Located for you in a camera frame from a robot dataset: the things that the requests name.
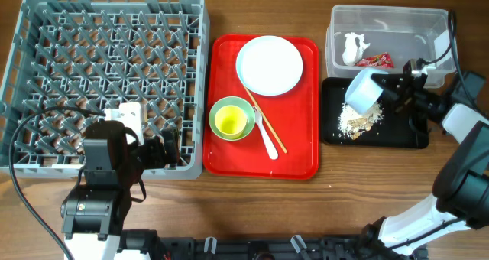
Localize rice and nut scraps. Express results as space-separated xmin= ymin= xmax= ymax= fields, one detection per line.
xmin=337 ymin=102 xmax=384 ymax=140

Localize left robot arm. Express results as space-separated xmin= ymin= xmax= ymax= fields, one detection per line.
xmin=60 ymin=121 xmax=179 ymax=259

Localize yellow cup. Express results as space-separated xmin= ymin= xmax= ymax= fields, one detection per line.
xmin=214 ymin=105 xmax=248 ymax=140

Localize light blue bowl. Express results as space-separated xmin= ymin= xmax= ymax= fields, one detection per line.
xmin=345 ymin=67 xmax=388 ymax=115

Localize black plastic tray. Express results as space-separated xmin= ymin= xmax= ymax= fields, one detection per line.
xmin=320 ymin=77 xmax=429 ymax=149

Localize grey dishwasher rack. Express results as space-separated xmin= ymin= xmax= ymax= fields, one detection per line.
xmin=1 ymin=0 xmax=210 ymax=180

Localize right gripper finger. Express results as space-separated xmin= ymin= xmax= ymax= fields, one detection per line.
xmin=381 ymin=85 xmax=400 ymax=102
xmin=371 ymin=73 xmax=401 ymax=85

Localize light blue plate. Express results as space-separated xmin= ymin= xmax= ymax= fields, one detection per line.
xmin=235 ymin=35 xmax=303 ymax=96

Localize red snack wrapper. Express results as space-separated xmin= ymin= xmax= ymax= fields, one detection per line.
xmin=355 ymin=52 xmax=394 ymax=69

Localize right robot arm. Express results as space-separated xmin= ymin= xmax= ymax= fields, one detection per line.
xmin=355 ymin=71 xmax=488 ymax=259

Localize white plastic fork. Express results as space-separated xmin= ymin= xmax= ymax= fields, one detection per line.
xmin=253 ymin=106 xmax=278 ymax=160

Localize red plastic tray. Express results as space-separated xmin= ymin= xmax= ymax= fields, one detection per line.
xmin=202 ymin=34 xmax=320 ymax=180

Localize clear plastic bin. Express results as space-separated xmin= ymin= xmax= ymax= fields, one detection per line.
xmin=325 ymin=5 xmax=455 ymax=89

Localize white napkin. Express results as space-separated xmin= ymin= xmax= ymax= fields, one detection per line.
xmin=342 ymin=32 xmax=370 ymax=66

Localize wooden chopstick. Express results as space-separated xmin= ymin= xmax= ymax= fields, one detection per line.
xmin=242 ymin=84 xmax=288 ymax=154

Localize green bowl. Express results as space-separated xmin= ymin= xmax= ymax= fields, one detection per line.
xmin=209 ymin=96 xmax=255 ymax=141

